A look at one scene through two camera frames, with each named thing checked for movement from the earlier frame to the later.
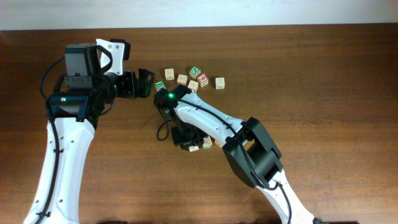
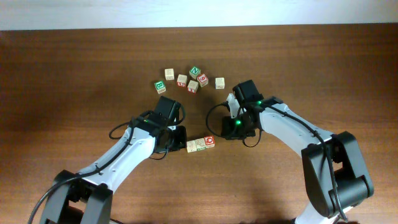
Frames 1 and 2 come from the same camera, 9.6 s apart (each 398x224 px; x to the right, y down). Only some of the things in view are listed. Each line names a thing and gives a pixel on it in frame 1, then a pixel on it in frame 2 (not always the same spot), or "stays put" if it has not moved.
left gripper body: x=124 y=88 -> x=176 y=138
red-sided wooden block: x=182 y=79 stays put
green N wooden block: x=194 y=72 stays put
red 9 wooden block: x=202 y=79 stays put
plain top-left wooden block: x=169 y=74 stays put
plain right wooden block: x=219 y=83 stays put
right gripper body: x=185 y=138 -> x=230 y=128
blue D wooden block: x=192 y=148 stays put
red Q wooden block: x=217 y=142 -> x=209 y=141
